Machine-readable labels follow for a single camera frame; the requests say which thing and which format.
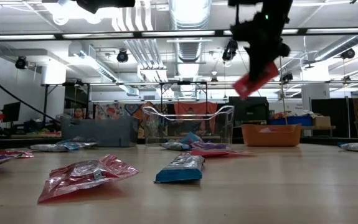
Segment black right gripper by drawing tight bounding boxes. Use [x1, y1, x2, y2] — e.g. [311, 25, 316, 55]
[230, 17, 292, 83]

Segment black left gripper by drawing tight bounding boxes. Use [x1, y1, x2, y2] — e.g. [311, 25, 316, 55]
[75, 0, 136, 15]

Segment red Twizzlers packet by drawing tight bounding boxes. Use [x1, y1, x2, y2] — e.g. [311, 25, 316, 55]
[37, 154, 141, 205]
[0, 147, 35, 159]
[189, 148, 256, 158]
[232, 61, 280, 100]

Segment silver blue candy bar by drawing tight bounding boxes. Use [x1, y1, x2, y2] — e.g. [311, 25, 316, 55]
[29, 142, 72, 152]
[161, 141, 192, 152]
[154, 152, 205, 184]
[336, 141, 358, 154]

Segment thin metal pole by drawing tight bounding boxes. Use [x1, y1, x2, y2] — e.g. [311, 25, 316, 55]
[278, 46, 289, 126]

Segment large black monitor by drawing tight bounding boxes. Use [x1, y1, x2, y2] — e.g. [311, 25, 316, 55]
[227, 96, 270, 123]

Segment black ceiling beam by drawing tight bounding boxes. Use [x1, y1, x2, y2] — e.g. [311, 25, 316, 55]
[0, 27, 358, 43]

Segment white column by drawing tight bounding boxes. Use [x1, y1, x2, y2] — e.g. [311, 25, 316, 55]
[301, 63, 331, 103]

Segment orange cloth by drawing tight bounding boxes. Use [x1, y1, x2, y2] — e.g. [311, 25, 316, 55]
[174, 101, 219, 137]

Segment blue storage tub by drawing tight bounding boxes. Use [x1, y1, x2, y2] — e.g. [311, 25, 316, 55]
[270, 115, 314, 126]

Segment clear plastic bin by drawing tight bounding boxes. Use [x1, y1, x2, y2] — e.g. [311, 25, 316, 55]
[141, 105, 235, 147]

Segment orange plastic bin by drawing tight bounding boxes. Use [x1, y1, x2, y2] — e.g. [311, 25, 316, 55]
[241, 123, 303, 147]

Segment person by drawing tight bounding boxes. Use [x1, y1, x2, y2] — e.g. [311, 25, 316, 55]
[181, 106, 204, 136]
[72, 106, 86, 120]

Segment cardboard box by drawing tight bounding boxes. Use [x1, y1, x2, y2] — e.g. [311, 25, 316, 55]
[313, 115, 332, 128]

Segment wooden side table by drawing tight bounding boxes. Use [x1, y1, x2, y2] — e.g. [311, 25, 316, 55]
[299, 124, 337, 131]

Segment black partition panel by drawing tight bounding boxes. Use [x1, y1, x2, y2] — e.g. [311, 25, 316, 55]
[310, 98, 354, 139]

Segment grey plastic bin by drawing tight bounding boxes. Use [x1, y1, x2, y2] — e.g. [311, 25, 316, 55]
[60, 114, 140, 148]

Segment small black monitor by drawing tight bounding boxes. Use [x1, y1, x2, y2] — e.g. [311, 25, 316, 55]
[2, 101, 22, 123]

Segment white rectangular air duct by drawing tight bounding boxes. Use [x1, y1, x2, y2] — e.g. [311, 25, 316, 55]
[68, 42, 141, 97]

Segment round silver air duct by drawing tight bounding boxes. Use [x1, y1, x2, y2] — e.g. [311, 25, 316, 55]
[314, 33, 358, 62]
[167, 0, 213, 63]

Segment black background rig frame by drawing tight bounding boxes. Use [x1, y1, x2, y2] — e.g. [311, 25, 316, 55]
[40, 80, 210, 125]

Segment black slanted cable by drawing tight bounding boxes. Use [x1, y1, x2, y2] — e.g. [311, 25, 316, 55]
[0, 65, 62, 124]

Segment black aluminium table frame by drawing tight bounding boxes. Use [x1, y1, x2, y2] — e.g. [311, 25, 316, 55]
[0, 136, 358, 147]

